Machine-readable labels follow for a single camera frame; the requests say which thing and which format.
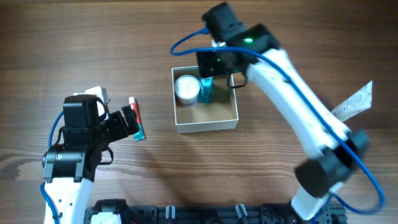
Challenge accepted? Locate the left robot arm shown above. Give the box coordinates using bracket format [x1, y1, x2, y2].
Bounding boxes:
[40, 94, 140, 223]

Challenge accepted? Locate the white cardboard box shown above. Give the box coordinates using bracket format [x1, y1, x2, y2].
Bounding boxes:
[174, 76, 239, 133]

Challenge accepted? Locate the right blue cable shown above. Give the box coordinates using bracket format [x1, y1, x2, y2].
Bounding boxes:
[169, 26, 386, 224]

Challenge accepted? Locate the blue mouthwash bottle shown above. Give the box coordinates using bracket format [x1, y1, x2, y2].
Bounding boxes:
[199, 77, 213, 103]

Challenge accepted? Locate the left blue cable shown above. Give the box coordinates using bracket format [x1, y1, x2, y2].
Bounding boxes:
[39, 109, 65, 224]

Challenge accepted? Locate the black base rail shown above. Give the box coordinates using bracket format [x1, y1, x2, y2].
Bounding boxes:
[83, 199, 348, 224]

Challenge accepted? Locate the white round cream jar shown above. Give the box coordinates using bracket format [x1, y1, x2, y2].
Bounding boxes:
[174, 75, 200, 106]

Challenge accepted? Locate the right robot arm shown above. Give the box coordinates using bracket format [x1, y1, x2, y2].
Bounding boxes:
[197, 2, 369, 221]

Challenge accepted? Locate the white lotion tube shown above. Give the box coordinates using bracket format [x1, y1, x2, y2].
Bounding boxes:
[331, 81, 373, 122]

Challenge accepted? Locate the blue cable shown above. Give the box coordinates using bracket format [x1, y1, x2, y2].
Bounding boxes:
[169, 26, 386, 224]
[39, 109, 65, 224]

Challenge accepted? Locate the red white toothpaste tube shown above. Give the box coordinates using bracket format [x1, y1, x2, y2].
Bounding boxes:
[128, 96, 146, 142]

